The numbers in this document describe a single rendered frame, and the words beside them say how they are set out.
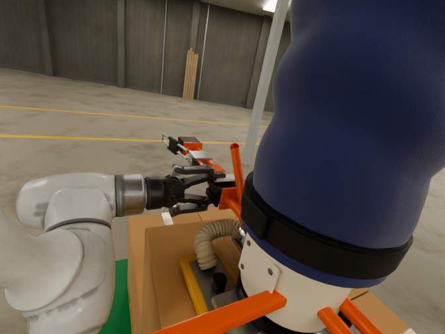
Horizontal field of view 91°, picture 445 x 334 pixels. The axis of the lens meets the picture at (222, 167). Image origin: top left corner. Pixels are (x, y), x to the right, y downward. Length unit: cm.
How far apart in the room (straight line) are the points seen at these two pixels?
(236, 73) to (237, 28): 181
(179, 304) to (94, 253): 19
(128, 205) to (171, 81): 1098
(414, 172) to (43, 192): 52
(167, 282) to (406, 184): 44
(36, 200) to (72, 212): 6
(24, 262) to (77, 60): 1234
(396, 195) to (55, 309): 42
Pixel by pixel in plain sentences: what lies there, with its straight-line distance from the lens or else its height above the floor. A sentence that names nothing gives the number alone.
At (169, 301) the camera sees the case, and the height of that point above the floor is 94.
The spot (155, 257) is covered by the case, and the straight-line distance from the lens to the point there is 57.
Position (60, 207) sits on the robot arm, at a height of 111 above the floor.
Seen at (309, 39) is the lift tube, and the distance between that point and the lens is 25.
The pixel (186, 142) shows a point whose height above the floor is 111.
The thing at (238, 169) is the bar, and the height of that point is 116.
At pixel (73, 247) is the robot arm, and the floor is 110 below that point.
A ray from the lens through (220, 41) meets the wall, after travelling 1136.
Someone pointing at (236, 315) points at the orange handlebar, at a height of 109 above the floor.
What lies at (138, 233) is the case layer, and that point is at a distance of 125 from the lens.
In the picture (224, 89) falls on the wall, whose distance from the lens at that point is 1134.
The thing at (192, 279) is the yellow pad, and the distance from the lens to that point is 50.
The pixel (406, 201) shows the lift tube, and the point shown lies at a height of 127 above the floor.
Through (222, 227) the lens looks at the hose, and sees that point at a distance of 52.
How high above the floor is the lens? 136
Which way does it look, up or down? 23 degrees down
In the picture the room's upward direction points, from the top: 11 degrees clockwise
